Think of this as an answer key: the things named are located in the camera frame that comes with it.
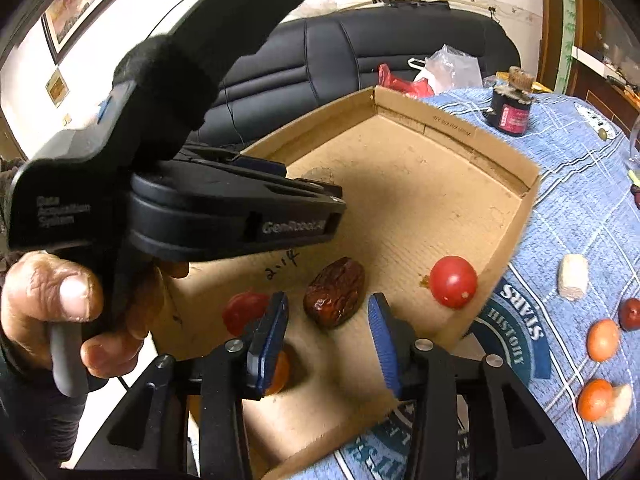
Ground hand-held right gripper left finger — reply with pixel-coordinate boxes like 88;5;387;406
75;291;291;480

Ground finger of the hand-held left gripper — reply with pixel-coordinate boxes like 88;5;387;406
135;160;346;211
185;144;289;177

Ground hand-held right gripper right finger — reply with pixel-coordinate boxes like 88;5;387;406
368;294;586;480

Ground orange mandarin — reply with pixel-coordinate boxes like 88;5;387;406
586;319;621;362
262;347;292;396
577;379;615;423

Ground small red tomato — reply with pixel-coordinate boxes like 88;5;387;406
221;291;273;337

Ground elongated red jujube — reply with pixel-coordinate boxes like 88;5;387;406
303;256;366;330

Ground large red tomato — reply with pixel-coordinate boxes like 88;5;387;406
430;255;479;310

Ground shallow cardboard box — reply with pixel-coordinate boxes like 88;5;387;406
150;85;542;480

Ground person's left hand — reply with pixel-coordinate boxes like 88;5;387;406
0;251;188;379

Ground black leather sofa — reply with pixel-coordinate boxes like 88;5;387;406
192;10;518;153

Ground red plastic bag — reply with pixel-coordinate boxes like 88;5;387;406
377;63;436;100

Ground pale sugarcane chunk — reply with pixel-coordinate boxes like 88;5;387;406
557;254;590;302
597;384;633;427

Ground clear plastic bag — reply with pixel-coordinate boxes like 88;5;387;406
424;44;485;95

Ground large red jujube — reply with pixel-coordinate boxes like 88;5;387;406
618;297;640;332

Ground black jar with cork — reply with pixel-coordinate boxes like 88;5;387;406
487;66;533;137

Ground wooden cabinet with window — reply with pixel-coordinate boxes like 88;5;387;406
542;0;640;126

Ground flat white box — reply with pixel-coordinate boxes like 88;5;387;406
570;46;616;73

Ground small yellow wall plaque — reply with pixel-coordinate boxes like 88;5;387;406
45;67;70;108

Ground framed wall picture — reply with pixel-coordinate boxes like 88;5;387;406
42;0;153;63

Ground bamboo wall sticker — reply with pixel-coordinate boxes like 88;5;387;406
557;0;576;93

